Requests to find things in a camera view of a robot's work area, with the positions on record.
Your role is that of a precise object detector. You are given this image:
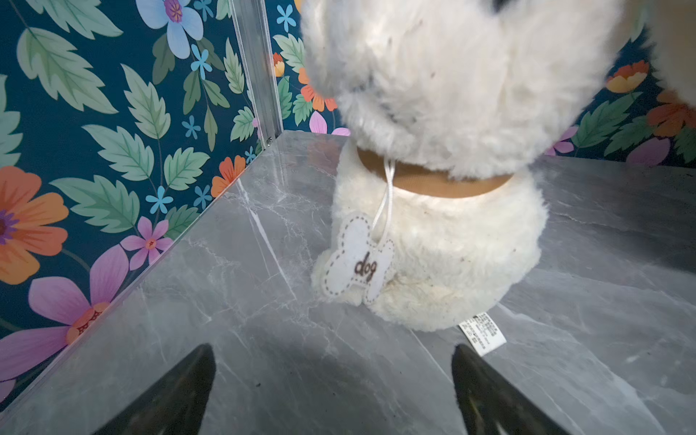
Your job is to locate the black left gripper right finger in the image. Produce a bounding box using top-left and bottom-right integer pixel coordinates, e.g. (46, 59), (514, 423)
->
(451, 344), (568, 435)

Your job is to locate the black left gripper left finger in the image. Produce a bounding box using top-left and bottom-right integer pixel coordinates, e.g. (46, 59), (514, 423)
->
(96, 344), (216, 435)

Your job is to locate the white plush dog toy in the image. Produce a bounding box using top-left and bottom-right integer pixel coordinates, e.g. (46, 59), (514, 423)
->
(302, 1), (695, 332)

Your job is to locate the aluminium frame corner post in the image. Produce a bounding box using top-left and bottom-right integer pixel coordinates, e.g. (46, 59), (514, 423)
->
(229, 0), (284, 148)

